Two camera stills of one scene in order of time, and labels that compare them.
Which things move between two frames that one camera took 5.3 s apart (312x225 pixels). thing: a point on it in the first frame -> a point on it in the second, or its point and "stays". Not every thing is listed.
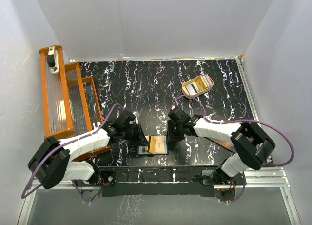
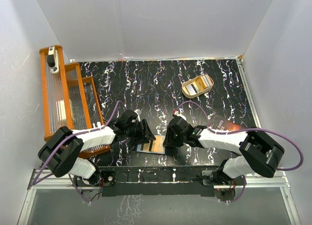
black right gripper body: (175, 133) -> (174, 139)
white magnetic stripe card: (191, 89) stays
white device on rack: (52, 60) stays
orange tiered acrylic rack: (71, 104) stays
